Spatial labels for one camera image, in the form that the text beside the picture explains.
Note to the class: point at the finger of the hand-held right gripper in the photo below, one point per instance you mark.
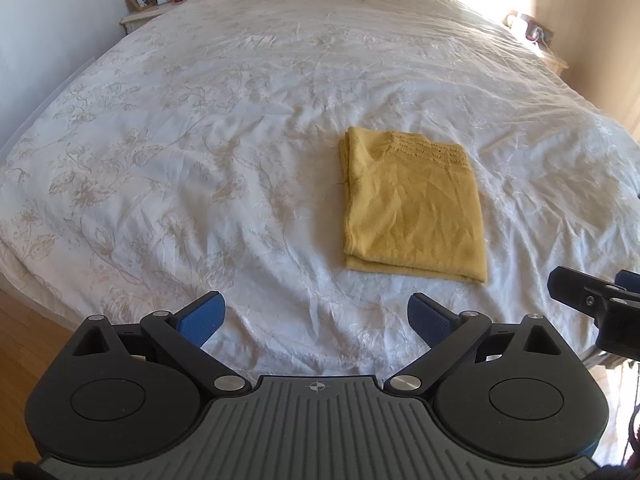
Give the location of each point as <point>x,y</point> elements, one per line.
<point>575,287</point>
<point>629,280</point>

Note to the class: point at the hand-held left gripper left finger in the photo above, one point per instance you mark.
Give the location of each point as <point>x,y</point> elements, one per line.
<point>202,317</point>

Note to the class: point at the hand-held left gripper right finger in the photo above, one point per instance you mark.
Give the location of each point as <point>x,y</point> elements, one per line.
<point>427,319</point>

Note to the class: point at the yellow knit sweater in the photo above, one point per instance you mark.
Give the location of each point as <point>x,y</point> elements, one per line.
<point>412,210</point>

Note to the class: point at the white floral bedspread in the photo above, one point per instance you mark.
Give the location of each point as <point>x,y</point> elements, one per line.
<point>200,135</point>

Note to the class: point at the light wooden nightstand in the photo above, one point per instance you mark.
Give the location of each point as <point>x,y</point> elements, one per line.
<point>552,57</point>

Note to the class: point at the right wooden nightstand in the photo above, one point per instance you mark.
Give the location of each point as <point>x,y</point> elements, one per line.
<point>532,27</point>

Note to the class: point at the cream wooden nightstand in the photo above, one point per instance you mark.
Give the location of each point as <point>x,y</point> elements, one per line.
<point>150,17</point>

